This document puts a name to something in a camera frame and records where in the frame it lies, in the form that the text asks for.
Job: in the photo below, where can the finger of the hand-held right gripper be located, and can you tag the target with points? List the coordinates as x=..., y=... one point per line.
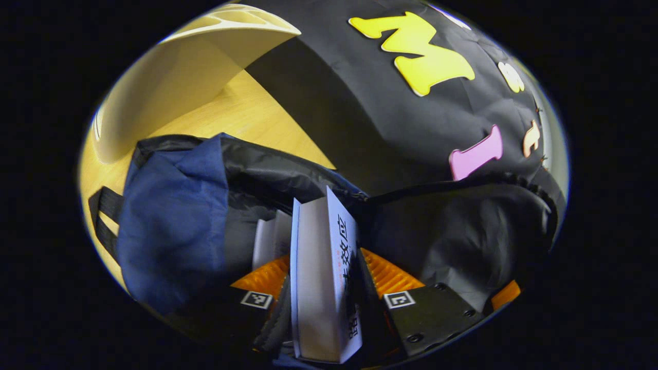
x=506, y=295

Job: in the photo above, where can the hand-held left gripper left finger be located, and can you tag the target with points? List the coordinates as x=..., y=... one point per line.
x=280, y=321

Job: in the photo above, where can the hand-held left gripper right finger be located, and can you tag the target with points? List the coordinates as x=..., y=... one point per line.
x=432, y=318

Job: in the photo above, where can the lavender grey book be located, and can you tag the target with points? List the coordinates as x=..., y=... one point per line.
x=313, y=288

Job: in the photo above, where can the white book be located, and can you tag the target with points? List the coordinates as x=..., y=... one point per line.
x=270, y=236

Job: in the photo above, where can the blue schoolbag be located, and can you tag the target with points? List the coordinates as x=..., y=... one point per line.
x=175, y=221

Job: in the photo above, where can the cream plastic bookshelf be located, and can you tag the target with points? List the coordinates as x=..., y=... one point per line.
x=169, y=87

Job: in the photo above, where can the black backdrop cloth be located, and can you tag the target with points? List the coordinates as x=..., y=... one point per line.
x=360, y=113

